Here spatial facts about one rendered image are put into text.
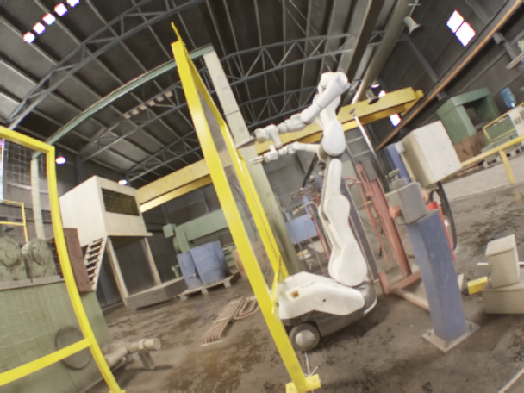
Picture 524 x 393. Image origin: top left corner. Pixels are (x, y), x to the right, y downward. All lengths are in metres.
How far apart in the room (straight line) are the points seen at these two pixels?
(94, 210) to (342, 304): 9.30
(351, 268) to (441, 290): 0.69
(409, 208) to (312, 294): 0.69
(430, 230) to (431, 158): 0.89
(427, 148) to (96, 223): 9.61
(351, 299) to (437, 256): 0.60
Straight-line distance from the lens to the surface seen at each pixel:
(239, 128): 3.86
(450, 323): 1.09
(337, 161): 1.63
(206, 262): 5.41
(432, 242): 0.95
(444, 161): 1.82
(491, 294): 1.18
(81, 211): 10.43
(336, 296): 1.35
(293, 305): 1.31
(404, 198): 0.90
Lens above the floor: 0.69
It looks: 9 degrees up
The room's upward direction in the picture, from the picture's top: 21 degrees counter-clockwise
